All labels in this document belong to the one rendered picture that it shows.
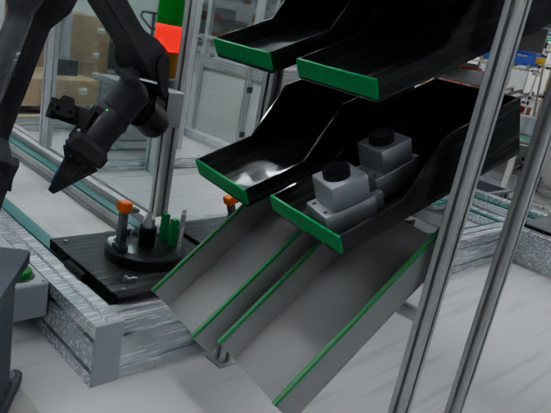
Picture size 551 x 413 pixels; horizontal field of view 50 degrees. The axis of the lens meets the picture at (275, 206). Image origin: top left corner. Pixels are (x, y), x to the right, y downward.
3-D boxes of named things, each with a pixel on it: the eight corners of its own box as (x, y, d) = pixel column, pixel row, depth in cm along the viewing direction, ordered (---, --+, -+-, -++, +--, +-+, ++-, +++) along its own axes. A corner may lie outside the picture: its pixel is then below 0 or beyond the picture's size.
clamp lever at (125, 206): (118, 246, 99) (123, 203, 97) (111, 242, 101) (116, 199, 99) (136, 243, 102) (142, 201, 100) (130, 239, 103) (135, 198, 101)
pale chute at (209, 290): (210, 356, 76) (191, 338, 73) (168, 306, 86) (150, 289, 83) (360, 206, 81) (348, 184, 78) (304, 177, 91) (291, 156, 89)
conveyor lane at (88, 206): (111, 360, 92) (118, 303, 89) (-57, 189, 147) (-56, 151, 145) (248, 321, 112) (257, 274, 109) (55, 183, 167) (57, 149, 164)
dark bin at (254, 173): (247, 207, 71) (234, 152, 67) (198, 174, 81) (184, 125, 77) (416, 124, 82) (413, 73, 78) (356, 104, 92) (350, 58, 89)
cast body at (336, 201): (329, 242, 63) (319, 185, 60) (309, 224, 67) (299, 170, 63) (393, 212, 66) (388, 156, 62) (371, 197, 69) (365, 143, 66)
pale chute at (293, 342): (292, 423, 66) (273, 405, 63) (234, 359, 76) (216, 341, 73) (456, 248, 71) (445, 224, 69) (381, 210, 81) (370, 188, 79)
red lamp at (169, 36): (161, 51, 113) (165, 24, 111) (147, 47, 116) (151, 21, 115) (184, 53, 116) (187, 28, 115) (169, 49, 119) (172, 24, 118)
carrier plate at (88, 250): (116, 309, 90) (118, 296, 89) (48, 248, 105) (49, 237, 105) (237, 282, 106) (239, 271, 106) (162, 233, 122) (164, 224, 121)
